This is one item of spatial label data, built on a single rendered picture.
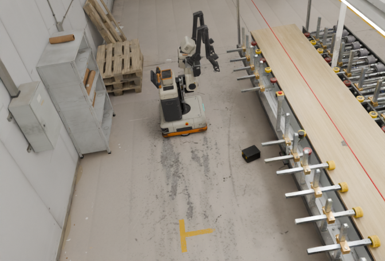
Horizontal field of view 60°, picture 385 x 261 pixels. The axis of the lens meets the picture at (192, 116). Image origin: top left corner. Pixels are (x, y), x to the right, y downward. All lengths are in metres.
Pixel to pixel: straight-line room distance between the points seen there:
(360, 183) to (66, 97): 3.38
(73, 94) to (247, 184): 2.42
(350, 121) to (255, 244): 1.61
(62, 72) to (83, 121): 0.76
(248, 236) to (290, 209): 0.58
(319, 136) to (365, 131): 0.45
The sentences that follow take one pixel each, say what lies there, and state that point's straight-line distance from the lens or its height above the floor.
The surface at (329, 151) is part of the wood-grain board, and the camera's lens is 3.48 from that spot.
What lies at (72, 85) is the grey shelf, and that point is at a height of 1.22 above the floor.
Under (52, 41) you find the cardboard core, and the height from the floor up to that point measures 1.60.
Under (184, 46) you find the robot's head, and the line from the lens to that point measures 4.33.
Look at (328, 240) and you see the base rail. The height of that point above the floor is 0.70.
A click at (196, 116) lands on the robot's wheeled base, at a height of 0.28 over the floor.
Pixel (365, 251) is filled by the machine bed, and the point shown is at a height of 0.78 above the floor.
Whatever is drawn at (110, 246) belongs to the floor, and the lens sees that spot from 4.10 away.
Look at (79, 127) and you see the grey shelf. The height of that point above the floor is 0.57.
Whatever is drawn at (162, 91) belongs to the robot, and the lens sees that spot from 4.50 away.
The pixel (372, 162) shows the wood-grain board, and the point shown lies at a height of 0.90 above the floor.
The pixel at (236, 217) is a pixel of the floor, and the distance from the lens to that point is 4.01.
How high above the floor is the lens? 3.36
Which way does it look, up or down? 40 degrees down
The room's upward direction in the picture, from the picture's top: 9 degrees counter-clockwise
